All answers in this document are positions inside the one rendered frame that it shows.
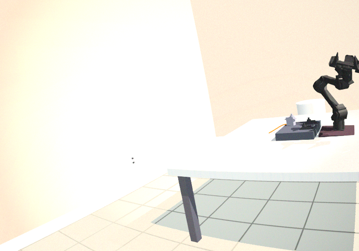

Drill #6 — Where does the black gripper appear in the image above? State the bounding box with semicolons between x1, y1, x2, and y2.
329;52;359;77

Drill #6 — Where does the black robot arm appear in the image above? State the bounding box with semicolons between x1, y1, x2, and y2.
313;55;354;131

